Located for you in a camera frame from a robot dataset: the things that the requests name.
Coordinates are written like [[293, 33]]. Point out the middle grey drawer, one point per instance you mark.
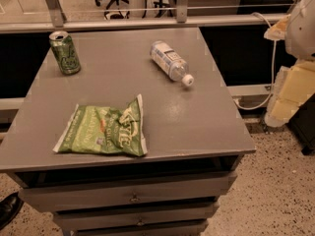
[[139, 216]]

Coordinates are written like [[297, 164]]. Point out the grey drawer cabinet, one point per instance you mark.
[[188, 130]]

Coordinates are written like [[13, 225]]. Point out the black shoe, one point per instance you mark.
[[9, 208]]

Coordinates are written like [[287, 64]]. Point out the top grey drawer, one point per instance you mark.
[[128, 192]]

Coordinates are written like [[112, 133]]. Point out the green chip bag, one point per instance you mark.
[[105, 130]]

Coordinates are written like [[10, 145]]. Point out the green soda can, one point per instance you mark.
[[64, 52]]

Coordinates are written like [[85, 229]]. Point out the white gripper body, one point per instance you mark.
[[302, 29]]

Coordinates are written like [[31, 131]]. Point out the clear plastic water bottle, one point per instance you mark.
[[171, 63]]

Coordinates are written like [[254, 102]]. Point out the bottom grey drawer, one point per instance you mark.
[[179, 228]]

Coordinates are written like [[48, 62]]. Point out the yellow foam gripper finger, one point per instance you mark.
[[278, 30], [292, 88]]

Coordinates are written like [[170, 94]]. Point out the grey metal railing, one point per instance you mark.
[[77, 15]]

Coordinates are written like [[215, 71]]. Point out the grey drawer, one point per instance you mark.
[[179, 228], [139, 216], [128, 192]]

